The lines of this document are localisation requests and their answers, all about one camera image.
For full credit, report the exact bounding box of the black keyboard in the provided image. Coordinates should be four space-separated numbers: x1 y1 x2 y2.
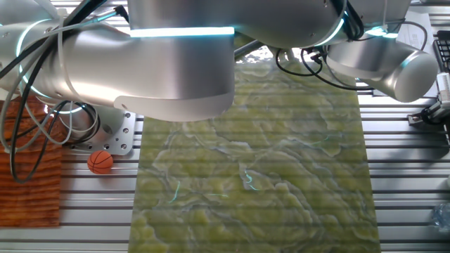
432 30 450 73

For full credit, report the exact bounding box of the clear plastic water bottle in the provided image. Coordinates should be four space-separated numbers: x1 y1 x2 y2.
432 202 450 233

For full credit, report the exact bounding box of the green marble pattern mat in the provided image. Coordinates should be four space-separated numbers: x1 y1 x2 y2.
128 38 383 253

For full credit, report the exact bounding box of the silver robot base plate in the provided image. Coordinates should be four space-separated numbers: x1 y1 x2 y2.
68 110 138 156

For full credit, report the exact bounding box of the small orange basketball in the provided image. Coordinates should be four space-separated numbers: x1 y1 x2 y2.
86 150 115 176

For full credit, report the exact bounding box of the reddish wood grain board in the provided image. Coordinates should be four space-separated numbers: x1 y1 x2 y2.
0 96 64 228

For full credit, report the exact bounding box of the small grey clamp device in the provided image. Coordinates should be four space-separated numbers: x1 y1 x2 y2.
407 100 450 127

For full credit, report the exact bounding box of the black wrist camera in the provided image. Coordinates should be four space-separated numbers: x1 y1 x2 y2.
300 47 325 63

